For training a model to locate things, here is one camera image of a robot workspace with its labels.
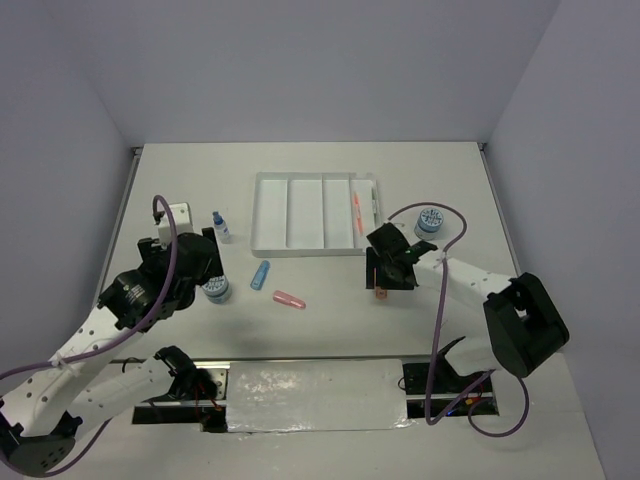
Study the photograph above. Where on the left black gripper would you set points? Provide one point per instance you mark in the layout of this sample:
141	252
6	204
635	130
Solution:
150	253

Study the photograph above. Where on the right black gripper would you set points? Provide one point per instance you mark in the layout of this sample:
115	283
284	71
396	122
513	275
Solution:
374	274

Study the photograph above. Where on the orange highlighter cap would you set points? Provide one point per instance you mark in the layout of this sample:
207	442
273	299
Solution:
380	293

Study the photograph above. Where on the orange highlighter pen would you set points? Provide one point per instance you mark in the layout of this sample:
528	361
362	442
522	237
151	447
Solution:
357	213

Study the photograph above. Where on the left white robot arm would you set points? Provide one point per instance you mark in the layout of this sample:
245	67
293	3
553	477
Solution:
42	419

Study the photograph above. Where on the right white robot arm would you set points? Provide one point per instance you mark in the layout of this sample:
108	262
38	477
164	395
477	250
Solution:
523	324

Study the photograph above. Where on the small blue bottle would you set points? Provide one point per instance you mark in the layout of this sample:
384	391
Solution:
221	228

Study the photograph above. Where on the left blue ink jar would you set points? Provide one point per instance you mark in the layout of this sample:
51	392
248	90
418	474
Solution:
217	290

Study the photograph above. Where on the blue ink jar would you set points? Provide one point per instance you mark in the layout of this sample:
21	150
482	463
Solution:
428	223
217	290

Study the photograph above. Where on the right blue ink jar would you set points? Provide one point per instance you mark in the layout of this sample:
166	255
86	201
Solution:
428	223

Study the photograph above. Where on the blue highlighter marker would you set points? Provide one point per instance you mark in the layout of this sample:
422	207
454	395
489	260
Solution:
260	276

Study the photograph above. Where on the pink highlighter cap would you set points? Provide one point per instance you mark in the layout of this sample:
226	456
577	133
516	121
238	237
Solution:
288	300

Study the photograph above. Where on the white compartment tray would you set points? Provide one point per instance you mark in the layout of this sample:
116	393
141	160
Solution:
301	214

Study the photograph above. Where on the silver foil panel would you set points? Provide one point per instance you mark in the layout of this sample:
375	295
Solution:
315	396

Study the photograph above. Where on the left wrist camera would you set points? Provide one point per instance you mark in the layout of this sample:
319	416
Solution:
183	222

